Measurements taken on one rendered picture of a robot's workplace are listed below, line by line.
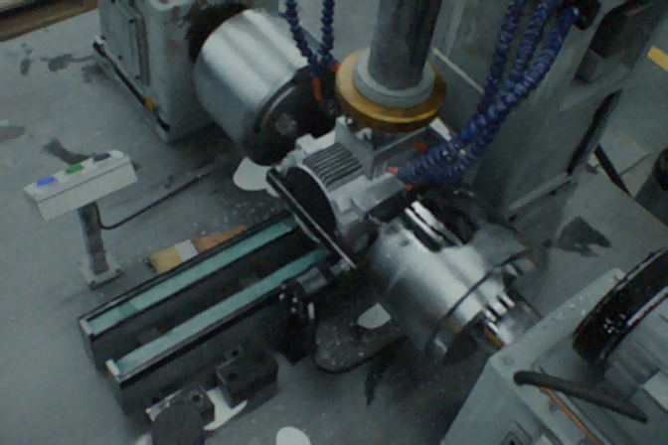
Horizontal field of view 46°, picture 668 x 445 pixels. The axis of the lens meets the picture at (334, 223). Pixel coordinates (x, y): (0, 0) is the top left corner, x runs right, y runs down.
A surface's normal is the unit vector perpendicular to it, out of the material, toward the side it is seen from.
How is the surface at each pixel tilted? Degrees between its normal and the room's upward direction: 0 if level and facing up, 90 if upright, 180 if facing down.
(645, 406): 90
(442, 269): 35
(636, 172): 0
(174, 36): 90
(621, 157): 0
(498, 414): 90
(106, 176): 57
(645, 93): 0
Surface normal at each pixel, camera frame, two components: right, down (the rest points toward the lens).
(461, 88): -0.78, 0.43
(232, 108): -0.71, 0.23
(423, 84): 0.12, -0.61
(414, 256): -0.49, -0.10
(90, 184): 0.58, 0.23
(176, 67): 0.61, 0.67
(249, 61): -0.31, -0.29
